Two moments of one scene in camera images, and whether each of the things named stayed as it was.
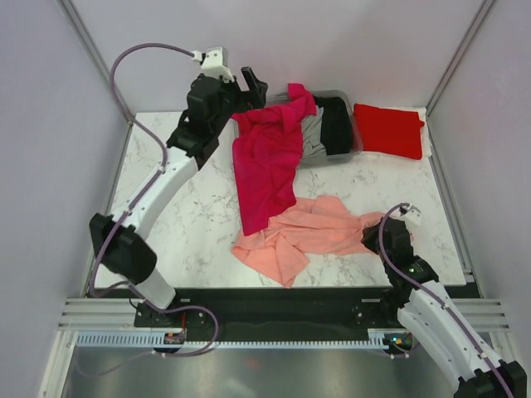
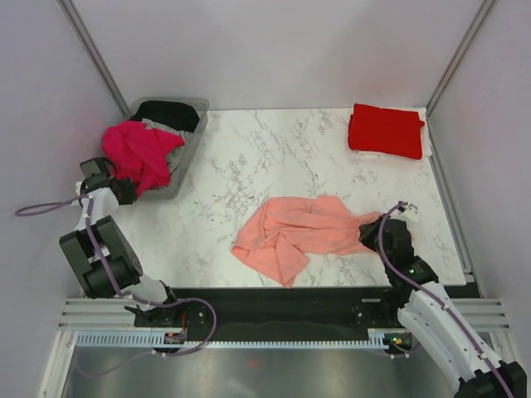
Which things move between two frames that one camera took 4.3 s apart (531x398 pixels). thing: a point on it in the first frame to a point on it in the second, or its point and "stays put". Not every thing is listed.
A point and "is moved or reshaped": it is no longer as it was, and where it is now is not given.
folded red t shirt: (388, 131) stays put
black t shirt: (335, 128) to (180, 114)
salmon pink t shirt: (318, 225) stays put
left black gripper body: (234, 100) to (127, 189)
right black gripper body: (371, 240) stays put
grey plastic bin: (282, 99) is moved or reshaped
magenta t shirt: (267, 149) to (139, 153)
